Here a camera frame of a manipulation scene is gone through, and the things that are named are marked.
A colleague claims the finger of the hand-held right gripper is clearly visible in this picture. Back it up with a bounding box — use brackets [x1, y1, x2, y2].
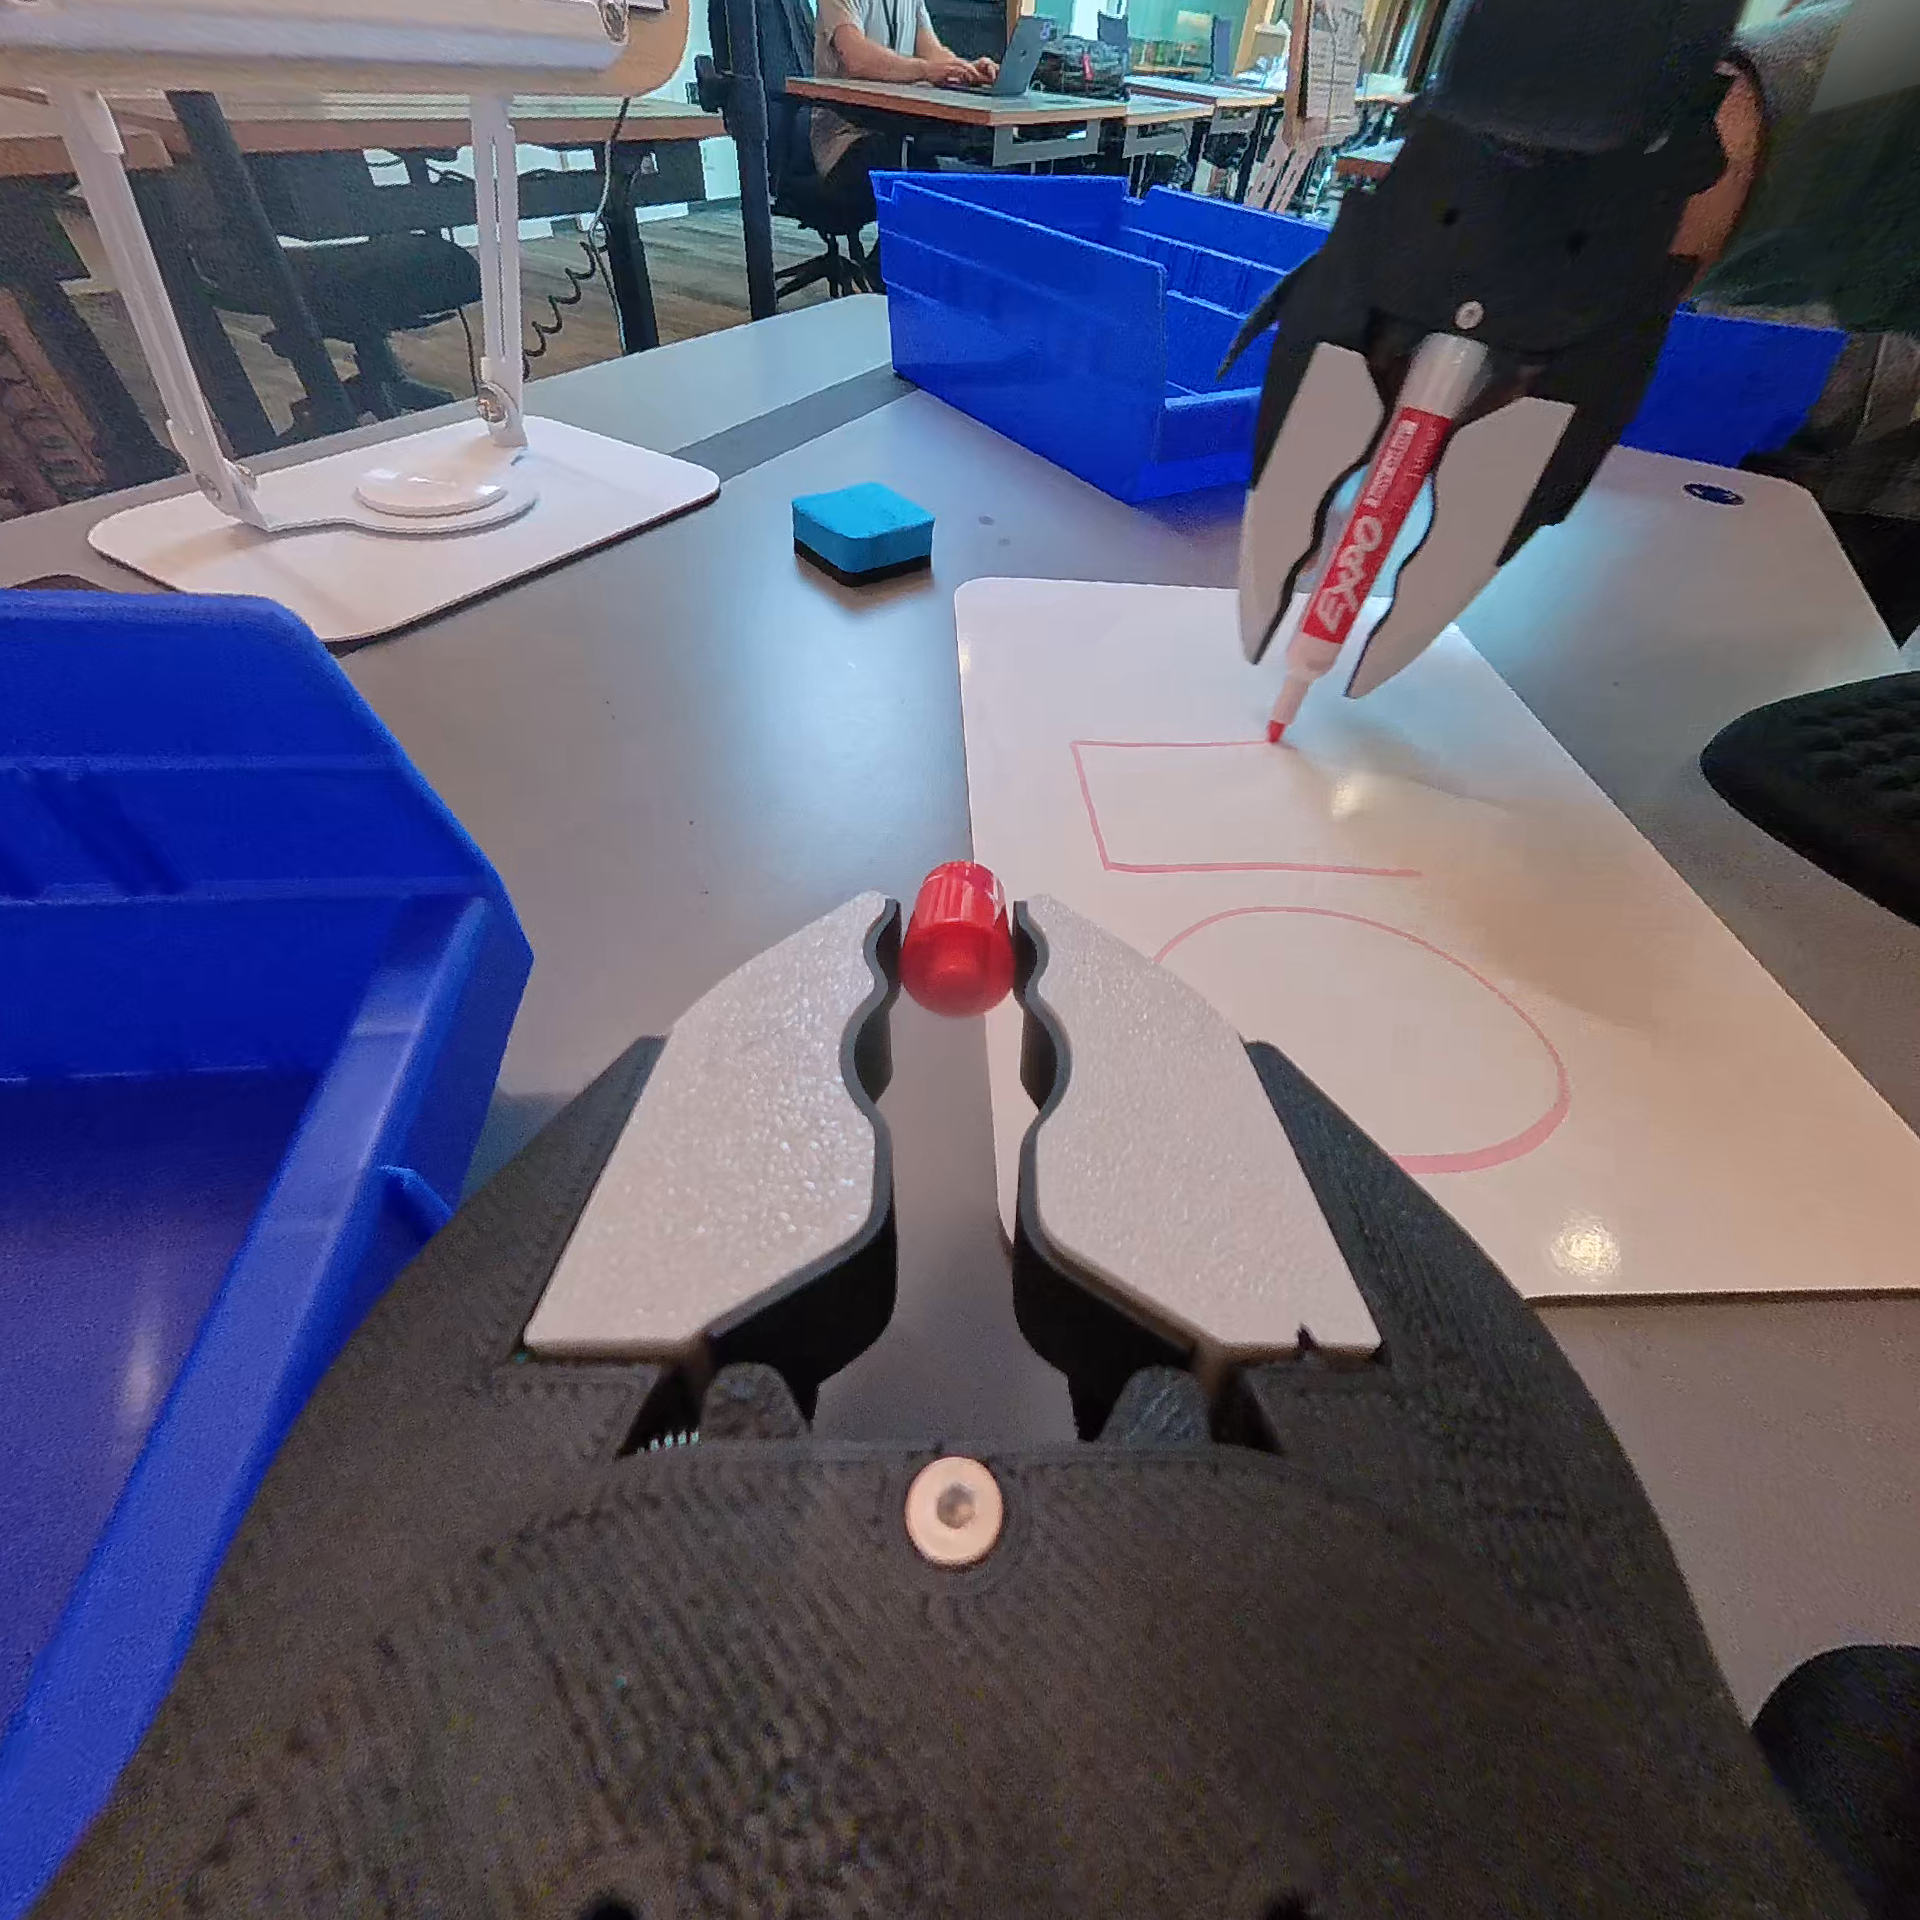
[1341, 384, 1584, 703]
[1236, 342, 1387, 667]

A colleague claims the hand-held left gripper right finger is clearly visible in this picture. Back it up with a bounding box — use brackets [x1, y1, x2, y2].
[1008, 897, 1384, 1424]

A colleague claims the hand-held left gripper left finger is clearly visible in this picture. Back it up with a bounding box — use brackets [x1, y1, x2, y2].
[525, 897, 907, 1424]

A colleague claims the red dry-erase marker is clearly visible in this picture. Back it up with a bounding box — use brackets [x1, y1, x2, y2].
[1261, 332, 1493, 746]

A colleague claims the red marker cap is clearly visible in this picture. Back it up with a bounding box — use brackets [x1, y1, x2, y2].
[901, 860, 1024, 1019]

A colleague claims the white whiteboard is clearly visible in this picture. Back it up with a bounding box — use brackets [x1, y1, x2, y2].
[955, 577, 1920, 1306]

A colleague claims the blue whiteboard eraser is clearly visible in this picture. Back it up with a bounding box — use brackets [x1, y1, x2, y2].
[792, 480, 936, 587]

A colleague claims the blue plastic bin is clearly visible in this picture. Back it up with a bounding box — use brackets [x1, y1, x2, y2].
[1621, 302, 1848, 472]
[874, 170, 1340, 511]
[0, 590, 538, 1920]

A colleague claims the person's right hand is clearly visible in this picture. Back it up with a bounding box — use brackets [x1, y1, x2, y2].
[1678, 63, 1779, 289]

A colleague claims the black textured wrist pad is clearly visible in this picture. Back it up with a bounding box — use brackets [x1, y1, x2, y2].
[1702, 671, 1920, 927]
[1751, 1642, 1920, 1920]

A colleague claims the wooden office table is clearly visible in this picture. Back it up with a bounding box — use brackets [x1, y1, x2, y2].
[787, 66, 1216, 188]

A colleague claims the black office chair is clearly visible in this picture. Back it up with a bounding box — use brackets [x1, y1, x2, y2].
[181, 122, 490, 423]
[706, 0, 879, 305]

